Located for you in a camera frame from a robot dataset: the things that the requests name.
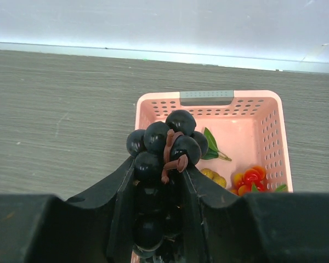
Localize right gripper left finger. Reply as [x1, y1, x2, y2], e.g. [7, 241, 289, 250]
[0, 158, 134, 262]

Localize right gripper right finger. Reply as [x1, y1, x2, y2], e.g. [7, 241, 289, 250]
[182, 166, 329, 262]

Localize red cherry with leaves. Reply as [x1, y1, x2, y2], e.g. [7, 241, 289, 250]
[230, 165, 288, 196]

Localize brown longan bunch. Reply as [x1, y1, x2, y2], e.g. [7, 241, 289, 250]
[200, 168, 226, 188]

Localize dark grape bunch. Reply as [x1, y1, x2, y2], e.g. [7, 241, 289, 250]
[126, 110, 208, 262]

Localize loose green leaf sprig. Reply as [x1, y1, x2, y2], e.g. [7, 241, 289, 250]
[201, 127, 232, 162]

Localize pink plastic basket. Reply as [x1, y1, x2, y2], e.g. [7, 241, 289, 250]
[135, 90, 293, 193]

